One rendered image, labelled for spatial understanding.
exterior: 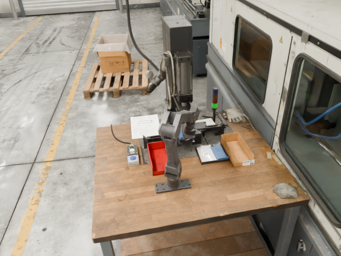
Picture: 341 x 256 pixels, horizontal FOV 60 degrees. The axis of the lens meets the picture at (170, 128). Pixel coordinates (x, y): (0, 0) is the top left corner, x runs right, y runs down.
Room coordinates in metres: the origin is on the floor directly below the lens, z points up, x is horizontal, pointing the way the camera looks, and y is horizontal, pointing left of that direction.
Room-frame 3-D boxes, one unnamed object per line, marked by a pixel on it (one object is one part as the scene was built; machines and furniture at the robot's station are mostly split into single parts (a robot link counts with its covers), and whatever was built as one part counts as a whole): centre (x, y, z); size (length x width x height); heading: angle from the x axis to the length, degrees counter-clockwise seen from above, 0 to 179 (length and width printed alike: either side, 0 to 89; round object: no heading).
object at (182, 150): (1.70, -0.11, 0.88); 0.65 x 0.50 x 0.03; 99
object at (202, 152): (1.46, -0.25, 0.91); 0.17 x 0.16 x 0.02; 99
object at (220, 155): (1.44, -0.30, 0.93); 0.15 x 0.07 x 0.03; 10
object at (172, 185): (1.20, 0.00, 0.94); 0.20 x 0.07 x 0.08; 99
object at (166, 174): (1.21, 0.00, 1.00); 0.09 x 0.06 x 0.06; 64
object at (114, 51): (5.02, 0.89, 0.40); 0.67 x 0.60 x 0.50; 1
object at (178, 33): (1.74, -0.07, 1.44); 0.17 x 0.13 x 0.42; 9
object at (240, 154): (1.46, -0.41, 0.93); 0.25 x 0.13 x 0.08; 9
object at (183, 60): (1.62, -0.09, 1.37); 0.11 x 0.09 x 0.30; 99
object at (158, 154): (1.42, 0.08, 0.93); 0.25 x 0.12 x 0.06; 9
